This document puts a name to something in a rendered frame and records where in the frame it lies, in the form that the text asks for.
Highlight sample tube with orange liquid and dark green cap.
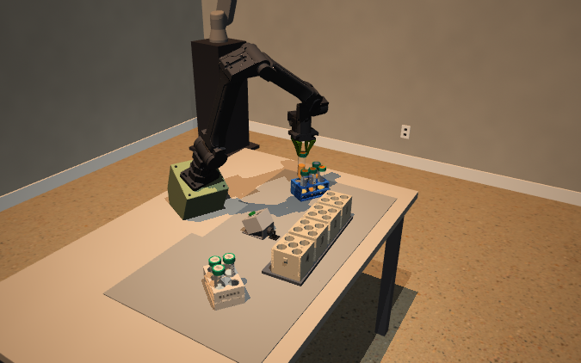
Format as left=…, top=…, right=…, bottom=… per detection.
left=297, top=151, right=307, bottom=178

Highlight clear tube with dark green cap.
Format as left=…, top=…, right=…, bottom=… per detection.
left=208, top=256, right=221, bottom=280

